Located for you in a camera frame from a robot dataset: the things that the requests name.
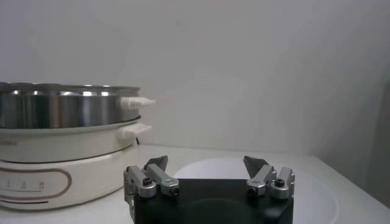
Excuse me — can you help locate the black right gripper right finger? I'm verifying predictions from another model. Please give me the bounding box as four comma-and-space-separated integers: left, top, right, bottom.
243, 155, 296, 200

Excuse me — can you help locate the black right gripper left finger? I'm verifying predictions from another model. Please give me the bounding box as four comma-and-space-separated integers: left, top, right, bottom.
123, 155, 180, 202

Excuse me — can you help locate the stainless steel steamer basket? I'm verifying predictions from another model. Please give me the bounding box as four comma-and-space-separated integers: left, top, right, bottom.
0, 81, 156, 129

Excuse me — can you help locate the white round plate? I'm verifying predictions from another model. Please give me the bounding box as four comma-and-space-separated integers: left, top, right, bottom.
172, 156, 339, 224

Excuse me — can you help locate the white electric cooker base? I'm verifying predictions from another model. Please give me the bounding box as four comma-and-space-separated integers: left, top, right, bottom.
0, 120, 153, 211

